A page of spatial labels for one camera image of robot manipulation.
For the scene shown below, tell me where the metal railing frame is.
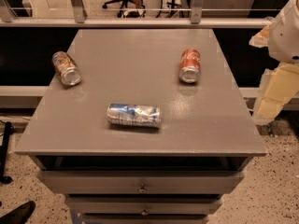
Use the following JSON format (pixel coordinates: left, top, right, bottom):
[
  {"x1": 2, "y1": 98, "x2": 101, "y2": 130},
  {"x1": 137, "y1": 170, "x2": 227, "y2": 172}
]
[{"x1": 0, "y1": 0, "x2": 280, "y2": 28}]

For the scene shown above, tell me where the orange soda can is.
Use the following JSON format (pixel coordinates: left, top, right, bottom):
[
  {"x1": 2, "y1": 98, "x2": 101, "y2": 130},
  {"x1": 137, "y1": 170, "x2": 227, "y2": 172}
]
[{"x1": 52, "y1": 51, "x2": 81, "y2": 86}]

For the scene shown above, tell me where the black stand pole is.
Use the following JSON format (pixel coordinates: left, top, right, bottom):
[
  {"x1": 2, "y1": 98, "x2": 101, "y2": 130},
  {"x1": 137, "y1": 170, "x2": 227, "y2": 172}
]
[{"x1": 0, "y1": 121, "x2": 13, "y2": 184}]

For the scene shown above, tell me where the blue silver crushed can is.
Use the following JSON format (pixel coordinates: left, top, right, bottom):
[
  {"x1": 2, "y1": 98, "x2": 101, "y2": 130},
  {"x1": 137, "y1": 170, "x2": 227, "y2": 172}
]
[{"x1": 107, "y1": 104, "x2": 162, "y2": 129}]

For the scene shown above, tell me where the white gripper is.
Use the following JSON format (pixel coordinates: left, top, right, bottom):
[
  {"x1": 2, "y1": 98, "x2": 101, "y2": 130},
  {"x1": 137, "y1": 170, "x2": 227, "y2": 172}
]
[{"x1": 249, "y1": 0, "x2": 299, "y2": 120}]

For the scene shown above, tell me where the black shoe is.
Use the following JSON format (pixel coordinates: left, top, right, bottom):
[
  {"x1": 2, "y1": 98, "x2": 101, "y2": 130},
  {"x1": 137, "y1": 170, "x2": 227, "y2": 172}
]
[{"x1": 0, "y1": 201, "x2": 36, "y2": 224}]

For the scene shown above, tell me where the black office chair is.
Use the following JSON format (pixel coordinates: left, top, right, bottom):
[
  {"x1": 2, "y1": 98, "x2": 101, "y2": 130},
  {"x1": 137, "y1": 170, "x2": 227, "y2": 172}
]
[{"x1": 102, "y1": 0, "x2": 145, "y2": 18}]

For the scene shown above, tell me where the red coke can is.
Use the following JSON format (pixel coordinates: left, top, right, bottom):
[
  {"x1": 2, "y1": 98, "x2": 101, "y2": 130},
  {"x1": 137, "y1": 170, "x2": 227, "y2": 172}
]
[{"x1": 178, "y1": 49, "x2": 200, "y2": 83}]

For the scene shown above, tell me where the top drawer metal knob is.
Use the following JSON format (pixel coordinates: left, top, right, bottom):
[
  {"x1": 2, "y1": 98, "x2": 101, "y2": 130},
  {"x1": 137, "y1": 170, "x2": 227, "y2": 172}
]
[{"x1": 137, "y1": 184, "x2": 148, "y2": 194}]

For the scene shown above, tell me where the drawer metal knob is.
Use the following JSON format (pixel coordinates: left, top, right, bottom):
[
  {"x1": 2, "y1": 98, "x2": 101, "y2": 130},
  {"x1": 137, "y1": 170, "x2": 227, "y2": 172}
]
[
  {"x1": 140, "y1": 207, "x2": 149, "y2": 217},
  {"x1": 137, "y1": 184, "x2": 148, "y2": 194}
]

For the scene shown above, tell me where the grey drawer cabinet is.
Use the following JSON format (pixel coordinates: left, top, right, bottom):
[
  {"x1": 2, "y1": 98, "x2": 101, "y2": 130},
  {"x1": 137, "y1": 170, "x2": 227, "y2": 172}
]
[{"x1": 16, "y1": 29, "x2": 265, "y2": 224}]

